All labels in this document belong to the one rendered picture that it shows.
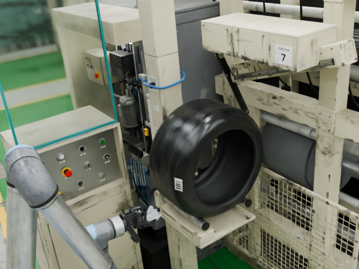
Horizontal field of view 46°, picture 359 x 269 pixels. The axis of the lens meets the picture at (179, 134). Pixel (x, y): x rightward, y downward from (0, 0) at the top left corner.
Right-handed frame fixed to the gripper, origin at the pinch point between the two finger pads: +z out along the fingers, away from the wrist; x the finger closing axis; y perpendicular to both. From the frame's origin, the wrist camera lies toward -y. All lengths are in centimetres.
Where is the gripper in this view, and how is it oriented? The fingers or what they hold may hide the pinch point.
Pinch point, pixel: (158, 215)
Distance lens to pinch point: 200.7
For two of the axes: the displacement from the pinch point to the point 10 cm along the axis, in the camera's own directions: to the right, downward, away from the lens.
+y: 0.1, -9.3, -3.7
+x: -5.8, -3.0, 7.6
